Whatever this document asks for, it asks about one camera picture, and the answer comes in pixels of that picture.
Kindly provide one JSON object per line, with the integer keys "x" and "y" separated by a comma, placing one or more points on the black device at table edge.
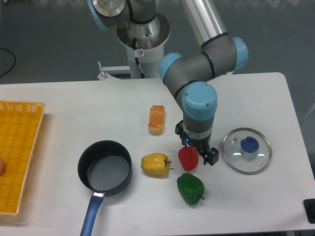
{"x": 309, "y": 206}

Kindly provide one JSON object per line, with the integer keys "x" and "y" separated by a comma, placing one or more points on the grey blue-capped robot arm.
{"x": 186, "y": 79}

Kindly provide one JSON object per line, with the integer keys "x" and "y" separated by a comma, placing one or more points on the red bell pepper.
{"x": 189, "y": 158}

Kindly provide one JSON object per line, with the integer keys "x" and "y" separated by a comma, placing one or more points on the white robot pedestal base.
{"x": 144, "y": 44}

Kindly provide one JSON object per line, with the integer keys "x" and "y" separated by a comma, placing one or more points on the dark saucepan with blue handle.
{"x": 105, "y": 168}

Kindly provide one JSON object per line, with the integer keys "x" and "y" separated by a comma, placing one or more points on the yellow woven basket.
{"x": 20, "y": 123}

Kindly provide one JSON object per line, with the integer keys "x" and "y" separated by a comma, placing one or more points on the green bell pepper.
{"x": 191, "y": 188}

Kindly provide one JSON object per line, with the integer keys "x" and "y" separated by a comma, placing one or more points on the yellow bell pepper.
{"x": 155, "y": 164}

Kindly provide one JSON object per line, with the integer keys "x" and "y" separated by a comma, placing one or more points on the glass lid with blue knob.
{"x": 246, "y": 151}

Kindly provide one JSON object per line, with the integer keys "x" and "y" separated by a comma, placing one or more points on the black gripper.
{"x": 200, "y": 141}

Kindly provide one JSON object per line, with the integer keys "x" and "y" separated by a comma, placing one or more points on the orange bread loaf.
{"x": 156, "y": 120}

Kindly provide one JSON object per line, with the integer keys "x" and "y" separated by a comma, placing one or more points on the orange item in basket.
{"x": 2, "y": 166}

